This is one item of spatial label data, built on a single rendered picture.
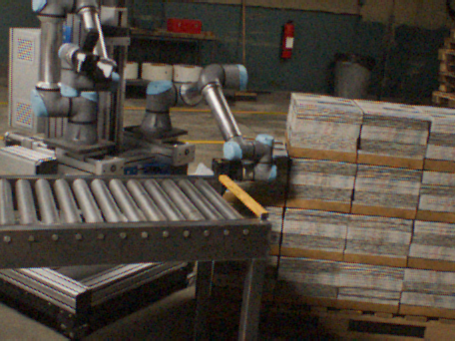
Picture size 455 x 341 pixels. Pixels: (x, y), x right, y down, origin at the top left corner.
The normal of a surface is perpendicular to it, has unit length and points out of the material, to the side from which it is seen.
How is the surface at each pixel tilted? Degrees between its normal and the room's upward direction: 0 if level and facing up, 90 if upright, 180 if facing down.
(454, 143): 90
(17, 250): 90
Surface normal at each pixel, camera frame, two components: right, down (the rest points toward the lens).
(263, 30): 0.32, 0.28
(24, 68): -0.57, 0.16
